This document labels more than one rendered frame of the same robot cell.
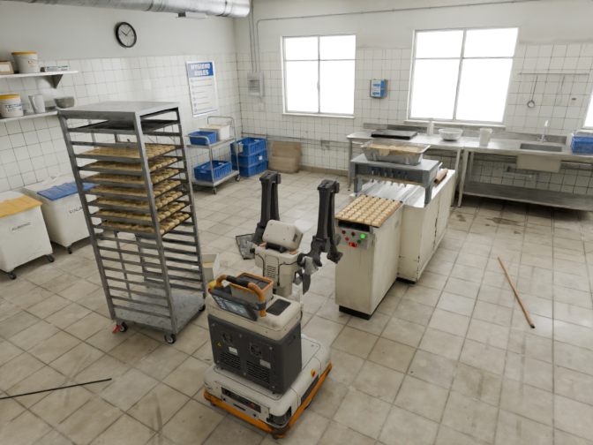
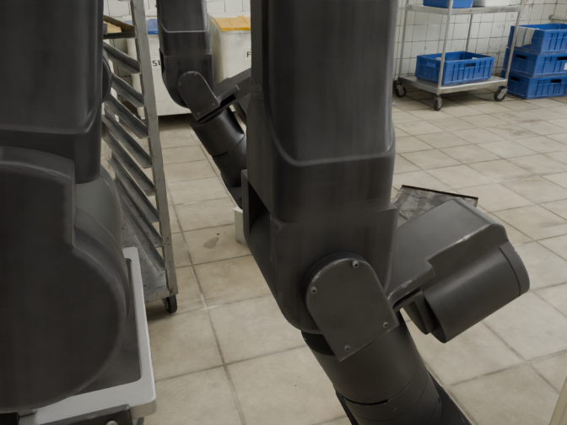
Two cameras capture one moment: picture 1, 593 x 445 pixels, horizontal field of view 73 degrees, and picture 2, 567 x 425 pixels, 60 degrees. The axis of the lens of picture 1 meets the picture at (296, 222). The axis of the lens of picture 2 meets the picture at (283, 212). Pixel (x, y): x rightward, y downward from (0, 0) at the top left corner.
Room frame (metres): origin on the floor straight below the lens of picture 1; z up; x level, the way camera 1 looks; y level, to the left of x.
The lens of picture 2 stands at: (2.17, -0.35, 1.12)
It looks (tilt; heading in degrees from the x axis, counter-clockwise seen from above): 27 degrees down; 40
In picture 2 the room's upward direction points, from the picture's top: straight up
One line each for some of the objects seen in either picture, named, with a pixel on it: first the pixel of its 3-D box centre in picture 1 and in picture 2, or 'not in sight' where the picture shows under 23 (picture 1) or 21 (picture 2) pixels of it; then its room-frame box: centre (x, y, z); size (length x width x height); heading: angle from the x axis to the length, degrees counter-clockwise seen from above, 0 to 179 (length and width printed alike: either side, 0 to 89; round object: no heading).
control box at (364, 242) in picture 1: (354, 237); not in sight; (2.81, -0.45, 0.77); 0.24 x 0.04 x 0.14; 58
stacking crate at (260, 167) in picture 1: (250, 167); (539, 82); (7.37, 0.85, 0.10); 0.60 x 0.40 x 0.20; 147
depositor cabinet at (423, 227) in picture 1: (402, 219); not in sight; (3.95, -1.16, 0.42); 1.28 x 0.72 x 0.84; 148
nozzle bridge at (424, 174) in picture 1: (392, 178); not in sight; (3.55, -0.91, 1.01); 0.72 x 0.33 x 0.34; 58
